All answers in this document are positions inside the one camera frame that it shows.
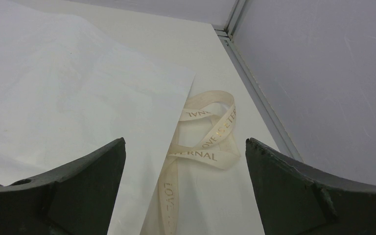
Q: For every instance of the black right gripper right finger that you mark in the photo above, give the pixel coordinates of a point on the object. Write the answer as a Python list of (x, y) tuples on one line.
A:
[(296, 199)]

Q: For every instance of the white paper bouquet wrap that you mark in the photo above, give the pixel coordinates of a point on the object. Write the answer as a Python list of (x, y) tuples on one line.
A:
[(67, 88)]

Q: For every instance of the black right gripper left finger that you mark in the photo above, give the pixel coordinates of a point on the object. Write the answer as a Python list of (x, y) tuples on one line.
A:
[(76, 198)]

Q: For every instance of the cream printed ribbon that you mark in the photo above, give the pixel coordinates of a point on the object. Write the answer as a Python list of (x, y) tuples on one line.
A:
[(202, 150)]

